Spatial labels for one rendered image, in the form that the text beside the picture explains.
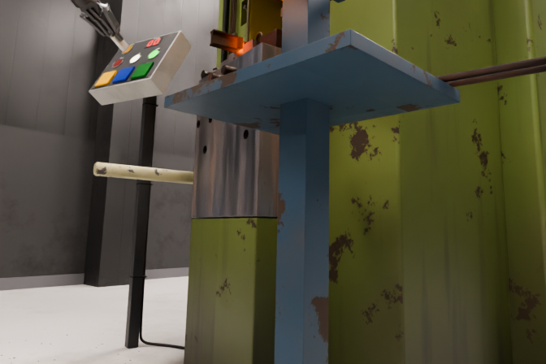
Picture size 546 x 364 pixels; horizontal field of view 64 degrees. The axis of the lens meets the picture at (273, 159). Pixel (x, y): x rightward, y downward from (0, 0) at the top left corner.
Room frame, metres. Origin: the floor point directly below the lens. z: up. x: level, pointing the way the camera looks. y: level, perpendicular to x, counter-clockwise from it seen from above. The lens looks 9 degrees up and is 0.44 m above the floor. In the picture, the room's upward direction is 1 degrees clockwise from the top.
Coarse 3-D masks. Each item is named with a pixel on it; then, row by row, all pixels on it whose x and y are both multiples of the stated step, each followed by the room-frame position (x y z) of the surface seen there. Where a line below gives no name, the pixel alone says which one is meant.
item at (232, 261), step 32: (192, 224) 1.37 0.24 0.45; (224, 224) 1.20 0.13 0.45; (256, 224) 1.07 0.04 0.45; (192, 256) 1.36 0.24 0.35; (224, 256) 1.20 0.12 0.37; (256, 256) 1.07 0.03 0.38; (192, 288) 1.35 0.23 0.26; (224, 288) 1.19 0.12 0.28; (256, 288) 1.07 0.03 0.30; (192, 320) 1.34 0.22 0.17; (224, 320) 1.18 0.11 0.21; (256, 320) 1.08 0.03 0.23; (192, 352) 1.33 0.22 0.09; (224, 352) 1.18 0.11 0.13; (256, 352) 1.08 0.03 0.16
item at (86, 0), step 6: (72, 0) 1.30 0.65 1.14; (78, 0) 1.30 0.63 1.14; (84, 0) 1.31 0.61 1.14; (90, 0) 1.31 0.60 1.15; (96, 0) 1.33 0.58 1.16; (78, 6) 1.32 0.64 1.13; (84, 6) 1.35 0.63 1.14; (90, 6) 1.34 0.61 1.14; (96, 6) 1.34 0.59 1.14; (84, 12) 1.37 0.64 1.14; (90, 12) 1.36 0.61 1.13
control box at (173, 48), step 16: (176, 32) 1.62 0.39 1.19; (144, 48) 1.67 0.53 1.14; (160, 48) 1.61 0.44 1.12; (176, 48) 1.61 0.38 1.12; (112, 64) 1.71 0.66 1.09; (128, 64) 1.65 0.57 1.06; (160, 64) 1.54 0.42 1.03; (176, 64) 1.61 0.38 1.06; (96, 80) 1.70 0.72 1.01; (112, 80) 1.63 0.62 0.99; (128, 80) 1.57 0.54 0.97; (144, 80) 1.52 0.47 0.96; (160, 80) 1.55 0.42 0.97; (96, 96) 1.69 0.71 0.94; (112, 96) 1.66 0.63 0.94; (128, 96) 1.63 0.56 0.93; (144, 96) 1.60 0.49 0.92
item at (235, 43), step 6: (216, 30) 1.23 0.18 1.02; (216, 36) 1.23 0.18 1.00; (222, 36) 1.24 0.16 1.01; (228, 36) 1.26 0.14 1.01; (234, 36) 1.26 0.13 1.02; (210, 42) 1.24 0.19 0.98; (216, 42) 1.23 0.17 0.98; (222, 42) 1.25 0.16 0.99; (228, 42) 1.26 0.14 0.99; (234, 42) 1.27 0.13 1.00; (240, 42) 1.26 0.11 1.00; (222, 48) 1.26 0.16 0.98; (228, 48) 1.26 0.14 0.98; (234, 48) 1.26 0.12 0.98; (240, 48) 1.27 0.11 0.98
